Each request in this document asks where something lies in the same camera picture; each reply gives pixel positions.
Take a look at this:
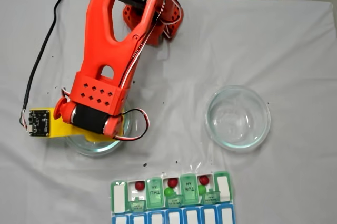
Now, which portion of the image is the glass bowl for red balls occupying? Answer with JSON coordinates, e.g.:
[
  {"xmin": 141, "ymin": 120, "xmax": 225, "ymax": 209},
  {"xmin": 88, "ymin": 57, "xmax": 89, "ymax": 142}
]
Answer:
[{"xmin": 205, "ymin": 85, "xmax": 272, "ymax": 153}]

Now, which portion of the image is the red black white servo wire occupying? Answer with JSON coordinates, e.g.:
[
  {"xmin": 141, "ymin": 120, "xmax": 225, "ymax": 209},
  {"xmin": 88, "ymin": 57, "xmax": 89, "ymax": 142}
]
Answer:
[{"xmin": 113, "ymin": 109, "xmax": 151, "ymax": 142}]

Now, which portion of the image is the glass bowl for green balls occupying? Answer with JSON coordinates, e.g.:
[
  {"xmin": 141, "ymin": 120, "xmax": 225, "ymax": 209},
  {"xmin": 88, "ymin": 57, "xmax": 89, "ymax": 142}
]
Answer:
[{"xmin": 64, "ymin": 100, "xmax": 132, "ymax": 157}]

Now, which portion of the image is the weekly pill organizer box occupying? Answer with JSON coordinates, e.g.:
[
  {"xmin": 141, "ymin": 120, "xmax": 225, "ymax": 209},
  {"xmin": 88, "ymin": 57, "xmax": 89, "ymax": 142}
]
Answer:
[{"xmin": 109, "ymin": 170, "xmax": 237, "ymax": 224}]

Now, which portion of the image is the black camera board yellow mount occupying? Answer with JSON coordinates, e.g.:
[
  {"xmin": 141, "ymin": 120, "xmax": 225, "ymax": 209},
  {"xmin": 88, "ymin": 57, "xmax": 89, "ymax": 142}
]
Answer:
[{"xmin": 28, "ymin": 107, "xmax": 53, "ymax": 138}]

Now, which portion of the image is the white tablecloth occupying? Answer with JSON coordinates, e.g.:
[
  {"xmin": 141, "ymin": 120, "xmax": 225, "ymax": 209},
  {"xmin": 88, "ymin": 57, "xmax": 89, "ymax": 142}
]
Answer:
[{"xmin": 0, "ymin": 0, "xmax": 337, "ymax": 224}]

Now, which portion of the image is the black camera cable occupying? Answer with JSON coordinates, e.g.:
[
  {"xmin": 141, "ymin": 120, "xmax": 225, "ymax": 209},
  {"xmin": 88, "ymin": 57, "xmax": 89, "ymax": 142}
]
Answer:
[{"xmin": 19, "ymin": 0, "xmax": 76, "ymax": 131}]

